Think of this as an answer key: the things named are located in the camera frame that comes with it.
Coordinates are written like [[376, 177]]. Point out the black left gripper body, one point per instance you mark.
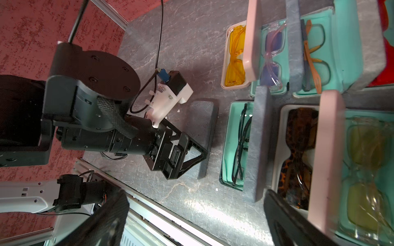
[[168, 151]]

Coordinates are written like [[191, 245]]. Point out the aluminium corner post left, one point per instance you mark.
[[111, 13]]

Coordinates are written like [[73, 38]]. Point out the aluminium front rail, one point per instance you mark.
[[147, 209]]

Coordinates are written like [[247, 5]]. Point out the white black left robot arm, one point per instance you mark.
[[84, 104]]

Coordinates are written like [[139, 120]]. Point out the pink case with tortoise sunglasses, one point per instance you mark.
[[308, 161]]

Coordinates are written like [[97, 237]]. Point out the pink case with yellow glasses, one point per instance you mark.
[[243, 50]]

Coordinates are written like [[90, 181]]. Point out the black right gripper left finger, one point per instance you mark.
[[104, 228]]

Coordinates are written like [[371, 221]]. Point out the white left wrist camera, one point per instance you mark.
[[171, 91]]

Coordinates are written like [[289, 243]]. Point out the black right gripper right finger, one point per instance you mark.
[[288, 227]]

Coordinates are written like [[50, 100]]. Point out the case with clear yellow glasses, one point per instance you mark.
[[366, 210]]

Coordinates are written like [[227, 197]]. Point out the grey case with black glasses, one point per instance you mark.
[[246, 145]]

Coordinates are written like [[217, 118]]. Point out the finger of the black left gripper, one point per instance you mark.
[[188, 144]]

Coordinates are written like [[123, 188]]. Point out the grey case with purple glasses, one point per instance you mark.
[[273, 52]]

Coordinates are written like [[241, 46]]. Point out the grey case with orange glasses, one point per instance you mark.
[[353, 53]]

